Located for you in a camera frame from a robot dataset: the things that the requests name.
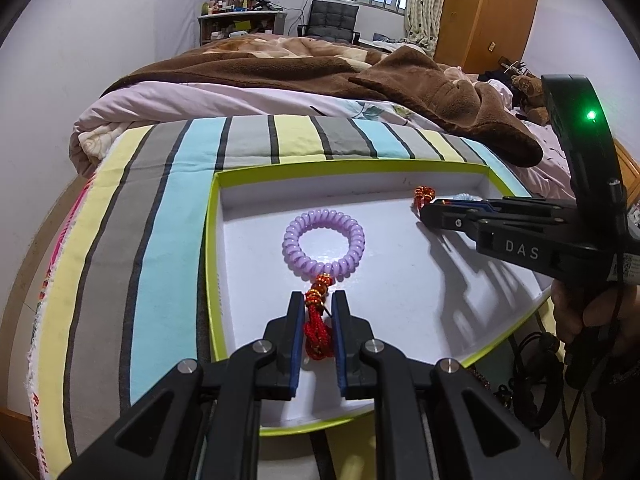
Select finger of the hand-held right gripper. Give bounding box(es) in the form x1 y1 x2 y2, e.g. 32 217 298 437
420 202 613 281
432 196 581 226

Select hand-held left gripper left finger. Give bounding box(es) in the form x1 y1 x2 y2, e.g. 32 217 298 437
57 290 306 480

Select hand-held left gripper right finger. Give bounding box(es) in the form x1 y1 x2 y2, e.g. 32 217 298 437
332 290 576 480

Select red beaded tassel charm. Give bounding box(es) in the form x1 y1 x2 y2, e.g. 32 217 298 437
302 272 335 361

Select green-rimmed white box tray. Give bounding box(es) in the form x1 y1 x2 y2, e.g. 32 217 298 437
205 157 551 436

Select red knotted bead ornament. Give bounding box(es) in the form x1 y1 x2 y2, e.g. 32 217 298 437
412 186 441 211

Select person's right hand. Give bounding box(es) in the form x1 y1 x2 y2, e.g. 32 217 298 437
551 280 626 343

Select brown teddy bear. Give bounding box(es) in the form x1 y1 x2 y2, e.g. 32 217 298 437
512 74 551 126

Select striped bed sheet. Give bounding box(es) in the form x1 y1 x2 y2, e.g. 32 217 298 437
27 114 538 480

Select wooden wardrobe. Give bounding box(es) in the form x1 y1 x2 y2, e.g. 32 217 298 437
435 0 543 78

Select pile of clothes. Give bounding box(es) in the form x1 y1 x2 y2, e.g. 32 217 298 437
372 34 426 53

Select patterned curtain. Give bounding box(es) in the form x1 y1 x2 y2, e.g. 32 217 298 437
404 0 451 56

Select pale pink quilt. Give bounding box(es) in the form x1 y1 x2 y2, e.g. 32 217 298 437
69 80 581 201

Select brown fleece blanket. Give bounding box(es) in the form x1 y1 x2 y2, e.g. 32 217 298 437
100 35 543 163

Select black office chair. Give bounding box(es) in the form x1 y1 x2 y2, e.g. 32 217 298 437
298 0 362 43

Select wooden furniture edge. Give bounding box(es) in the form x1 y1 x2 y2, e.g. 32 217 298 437
0 410 31 480

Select grey shelf desk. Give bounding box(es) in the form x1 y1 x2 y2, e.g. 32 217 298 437
197 10 287 46

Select purple spiral hair tie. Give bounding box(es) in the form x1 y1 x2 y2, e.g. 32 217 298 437
282 211 366 281

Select black headphones with cables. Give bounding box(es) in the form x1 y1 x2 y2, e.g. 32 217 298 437
500 330 566 431

